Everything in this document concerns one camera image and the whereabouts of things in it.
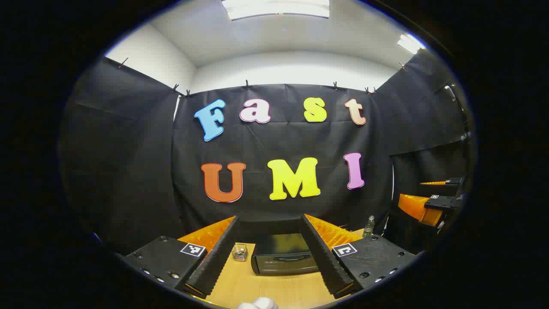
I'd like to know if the black electric oven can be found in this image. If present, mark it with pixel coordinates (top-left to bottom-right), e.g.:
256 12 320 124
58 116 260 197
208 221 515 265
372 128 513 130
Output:
251 233 320 276

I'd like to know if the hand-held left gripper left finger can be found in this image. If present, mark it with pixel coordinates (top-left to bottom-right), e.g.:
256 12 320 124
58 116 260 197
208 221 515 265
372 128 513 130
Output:
122 216 240 297

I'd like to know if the large ceiling light panel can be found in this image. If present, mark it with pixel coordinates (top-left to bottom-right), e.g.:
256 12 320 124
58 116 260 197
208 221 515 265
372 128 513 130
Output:
222 0 330 21

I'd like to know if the small ceiling light panel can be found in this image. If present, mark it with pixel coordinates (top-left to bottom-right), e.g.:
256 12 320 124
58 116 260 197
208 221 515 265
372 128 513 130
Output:
397 34 426 55

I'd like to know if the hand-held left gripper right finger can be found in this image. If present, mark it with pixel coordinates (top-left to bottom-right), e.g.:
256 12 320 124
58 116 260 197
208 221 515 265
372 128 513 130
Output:
300 213 416 299

